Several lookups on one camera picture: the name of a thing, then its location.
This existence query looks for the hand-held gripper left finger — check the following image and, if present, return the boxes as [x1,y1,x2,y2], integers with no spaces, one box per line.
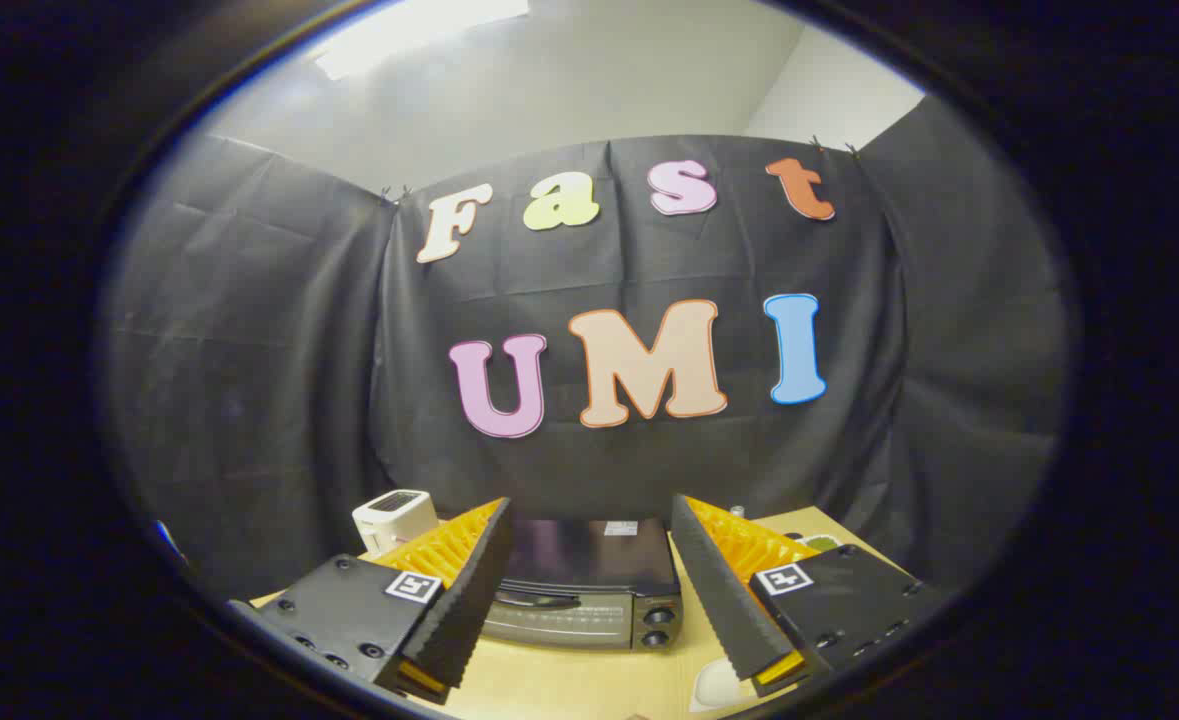
[229,497,514,707]

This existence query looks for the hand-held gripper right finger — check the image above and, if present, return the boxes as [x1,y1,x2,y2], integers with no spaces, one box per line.
[671,493,951,699]

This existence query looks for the black toaster oven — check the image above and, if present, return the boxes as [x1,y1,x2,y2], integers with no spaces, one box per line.
[479,517,686,653]

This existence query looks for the white oval plate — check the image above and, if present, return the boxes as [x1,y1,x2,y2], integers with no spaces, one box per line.
[690,655,750,714]

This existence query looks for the white pop-up toaster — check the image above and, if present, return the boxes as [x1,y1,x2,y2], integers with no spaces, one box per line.
[352,490,440,558]

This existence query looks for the black backdrop cloth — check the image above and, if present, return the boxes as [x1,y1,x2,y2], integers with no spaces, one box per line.
[104,95,1072,603]

